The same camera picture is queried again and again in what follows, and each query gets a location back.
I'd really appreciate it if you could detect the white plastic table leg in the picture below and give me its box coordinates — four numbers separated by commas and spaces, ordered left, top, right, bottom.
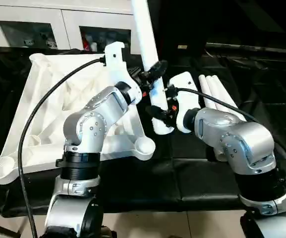
198, 75, 231, 163
130, 0, 175, 136
206, 75, 230, 110
212, 75, 239, 110

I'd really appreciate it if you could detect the black mat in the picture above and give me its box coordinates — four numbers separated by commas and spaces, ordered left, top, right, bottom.
0, 44, 286, 219

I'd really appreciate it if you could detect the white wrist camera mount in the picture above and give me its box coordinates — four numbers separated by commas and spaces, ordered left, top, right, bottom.
104, 41, 140, 91
169, 71, 200, 117

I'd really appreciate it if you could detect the white cabinet with glass doors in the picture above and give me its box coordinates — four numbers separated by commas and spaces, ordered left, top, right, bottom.
0, 0, 143, 50

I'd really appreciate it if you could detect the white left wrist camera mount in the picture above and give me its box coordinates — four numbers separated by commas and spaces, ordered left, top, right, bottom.
104, 41, 140, 91

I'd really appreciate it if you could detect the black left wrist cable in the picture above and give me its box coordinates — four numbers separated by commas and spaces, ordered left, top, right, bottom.
18, 57, 108, 238

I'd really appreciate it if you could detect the white plastic table top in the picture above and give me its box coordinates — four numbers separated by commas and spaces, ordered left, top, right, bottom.
0, 53, 156, 185

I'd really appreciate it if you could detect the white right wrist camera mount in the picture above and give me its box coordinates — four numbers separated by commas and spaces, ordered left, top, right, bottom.
169, 71, 200, 117

